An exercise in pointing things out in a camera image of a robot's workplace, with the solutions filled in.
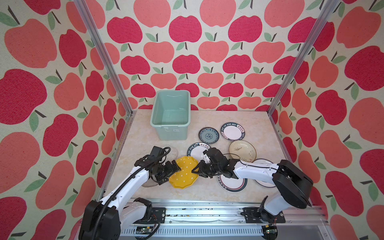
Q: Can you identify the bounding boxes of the yellow dotted plate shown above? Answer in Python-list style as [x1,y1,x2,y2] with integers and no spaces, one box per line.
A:
[169,156,198,189]

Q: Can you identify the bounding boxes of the green rim text plate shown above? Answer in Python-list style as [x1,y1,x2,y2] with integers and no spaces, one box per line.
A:
[187,142,211,162]
[221,122,246,142]

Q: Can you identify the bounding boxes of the large green red ring plate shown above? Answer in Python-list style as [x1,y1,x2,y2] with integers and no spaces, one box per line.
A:
[217,175,248,193]

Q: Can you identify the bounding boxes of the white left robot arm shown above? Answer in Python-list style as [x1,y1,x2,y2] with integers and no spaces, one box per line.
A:
[78,154,181,240]

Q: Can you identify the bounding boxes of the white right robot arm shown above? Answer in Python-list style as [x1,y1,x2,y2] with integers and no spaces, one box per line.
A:
[192,148,314,223]

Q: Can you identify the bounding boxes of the light green plastic bin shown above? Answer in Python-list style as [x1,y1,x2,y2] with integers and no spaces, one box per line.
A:
[150,90,191,141]

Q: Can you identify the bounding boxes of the grey glass plate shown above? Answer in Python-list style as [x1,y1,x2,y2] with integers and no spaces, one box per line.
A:
[142,178,159,188]

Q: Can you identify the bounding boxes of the blue floral pattern plate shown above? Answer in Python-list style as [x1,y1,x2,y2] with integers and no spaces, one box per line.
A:
[199,127,220,145]

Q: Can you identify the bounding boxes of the beige speckled ceramic plate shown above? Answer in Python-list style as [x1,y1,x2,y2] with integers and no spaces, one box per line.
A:
[229,140,257,163]

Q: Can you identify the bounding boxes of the white plate black flower outline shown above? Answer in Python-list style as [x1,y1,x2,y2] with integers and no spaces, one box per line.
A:
[251,158,277,189]

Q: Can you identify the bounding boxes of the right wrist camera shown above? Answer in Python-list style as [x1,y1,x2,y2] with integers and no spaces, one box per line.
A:
[202,150,211,163]

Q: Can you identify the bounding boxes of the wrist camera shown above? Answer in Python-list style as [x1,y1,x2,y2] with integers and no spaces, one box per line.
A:
[202,150,211,163]
[150,146,165,160]

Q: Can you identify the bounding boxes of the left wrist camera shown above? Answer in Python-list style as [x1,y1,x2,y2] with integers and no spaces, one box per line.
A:
[150,146,165,160]

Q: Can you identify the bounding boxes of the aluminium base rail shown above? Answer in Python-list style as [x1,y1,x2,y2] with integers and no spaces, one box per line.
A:
[74,197,335,240]

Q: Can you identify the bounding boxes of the left aluminium frame post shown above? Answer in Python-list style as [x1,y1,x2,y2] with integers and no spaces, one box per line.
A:
[74,1,134,117]

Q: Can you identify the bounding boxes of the aluminium frame post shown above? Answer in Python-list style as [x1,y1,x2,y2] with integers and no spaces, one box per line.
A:
[74,1,134,117]
[268,0,340,118]

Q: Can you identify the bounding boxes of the right aluminium frame post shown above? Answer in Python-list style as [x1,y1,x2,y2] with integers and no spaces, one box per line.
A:
[268,0,340,118]

